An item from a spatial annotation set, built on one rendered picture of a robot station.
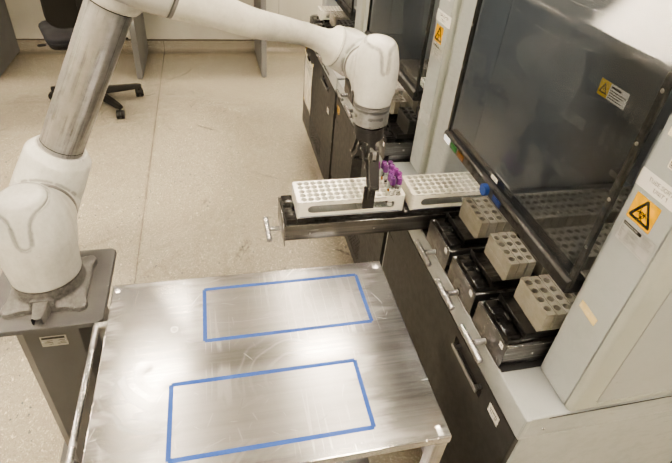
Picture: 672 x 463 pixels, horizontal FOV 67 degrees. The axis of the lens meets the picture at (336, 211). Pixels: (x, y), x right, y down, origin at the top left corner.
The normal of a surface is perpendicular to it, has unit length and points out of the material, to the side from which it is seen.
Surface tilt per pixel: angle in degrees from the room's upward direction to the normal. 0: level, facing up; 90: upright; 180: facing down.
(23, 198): 6
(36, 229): 71
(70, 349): 90
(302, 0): 90
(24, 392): 0
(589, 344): 90
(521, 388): 0
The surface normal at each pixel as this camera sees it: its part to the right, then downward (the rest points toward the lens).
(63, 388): 0.22, 0.60
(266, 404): 0.07, -0.80
